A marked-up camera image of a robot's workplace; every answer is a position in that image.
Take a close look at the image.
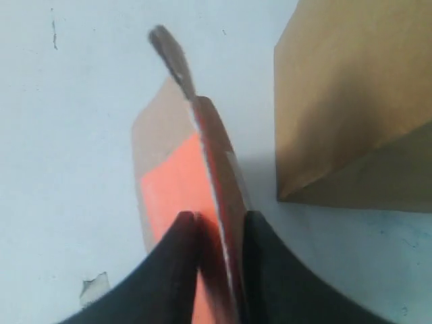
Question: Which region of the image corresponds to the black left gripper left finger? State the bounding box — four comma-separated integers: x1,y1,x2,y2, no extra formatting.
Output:
65,211,201,323

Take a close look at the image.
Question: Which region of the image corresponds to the torn label scrap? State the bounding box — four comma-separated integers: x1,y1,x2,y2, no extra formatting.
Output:
80,272,111,307

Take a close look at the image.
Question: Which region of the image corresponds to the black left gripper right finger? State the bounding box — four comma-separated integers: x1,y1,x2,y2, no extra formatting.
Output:
243,211,386,324

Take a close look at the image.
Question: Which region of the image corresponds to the brown paper bag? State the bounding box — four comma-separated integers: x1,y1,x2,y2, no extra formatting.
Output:
274,1,431,213

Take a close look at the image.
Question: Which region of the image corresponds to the brown coffee pouch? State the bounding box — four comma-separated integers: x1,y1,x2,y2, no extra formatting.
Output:
132,25,250,323

